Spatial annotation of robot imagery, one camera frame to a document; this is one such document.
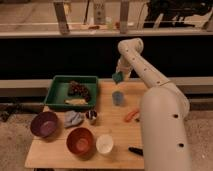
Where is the green yellow sponge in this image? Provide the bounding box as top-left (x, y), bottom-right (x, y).
top-left (112, 71), bottom-right (124, 84)

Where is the yellow banana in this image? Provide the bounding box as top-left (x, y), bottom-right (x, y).
top-left (64, 99), bottom-right (88, 105)

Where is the blue cup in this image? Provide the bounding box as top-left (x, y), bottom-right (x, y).
top-left (112, 91), bottom-right (124, 106)

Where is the dark grape bunch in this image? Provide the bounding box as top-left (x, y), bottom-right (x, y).
top-left (68, 81), bottom-right (91, 102)

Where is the small metal cup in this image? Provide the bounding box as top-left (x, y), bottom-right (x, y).
top-left (86, 110), bottom-right (97, 125)

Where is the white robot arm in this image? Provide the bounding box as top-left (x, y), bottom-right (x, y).
top-left (116, 38), bottom-right (192, 171)

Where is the grey crumpled cloth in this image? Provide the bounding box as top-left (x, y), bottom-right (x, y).
top-left (64, 111), bottom-right (84, 128)

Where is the green plastic tray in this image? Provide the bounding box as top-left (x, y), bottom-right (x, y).
top-left (44, 75), bottom-right (98, 110)

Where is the red-brown bowl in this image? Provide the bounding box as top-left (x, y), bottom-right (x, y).
top-left (66, 127), bottom-right (94, 156)

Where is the white cup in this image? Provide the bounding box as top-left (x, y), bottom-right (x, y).
top-left (96, 134), bottom-right (114, 155)

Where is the purple bowl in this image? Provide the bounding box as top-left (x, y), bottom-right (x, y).
top-left (30, 111), bottom-right (58, 138)

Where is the orange carrot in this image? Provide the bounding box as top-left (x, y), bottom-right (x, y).
top-left (124, 109), bottom-right (139, 122)

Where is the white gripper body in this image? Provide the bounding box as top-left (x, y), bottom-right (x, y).
top-left (116, 57), bottom-right (132, 80)

